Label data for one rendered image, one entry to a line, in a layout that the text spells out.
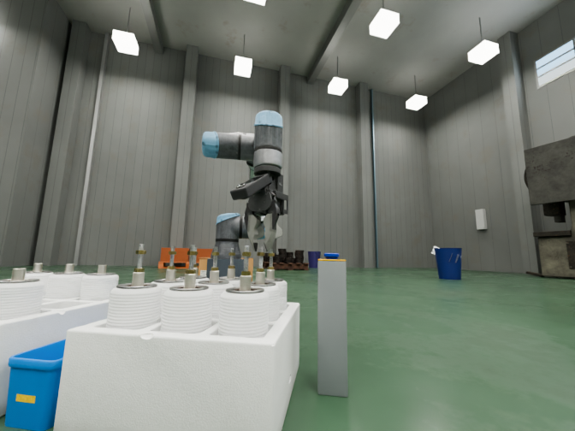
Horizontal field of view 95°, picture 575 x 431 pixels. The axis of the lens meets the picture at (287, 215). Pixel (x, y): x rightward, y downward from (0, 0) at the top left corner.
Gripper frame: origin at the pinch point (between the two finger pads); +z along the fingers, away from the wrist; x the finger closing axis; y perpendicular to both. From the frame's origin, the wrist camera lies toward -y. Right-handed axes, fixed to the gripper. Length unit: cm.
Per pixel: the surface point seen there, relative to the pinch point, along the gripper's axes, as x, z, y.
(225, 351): -7.0, 18.0, -17.8
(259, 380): -12.4, 22.0, -15.5
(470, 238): -101, -57, 902
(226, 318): -4.4, 13.6, -15.2
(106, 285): 51, 12, -10
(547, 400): -57, 34, 36
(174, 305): 4.7, 11.8, -19.3
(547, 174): -207, -153, 598
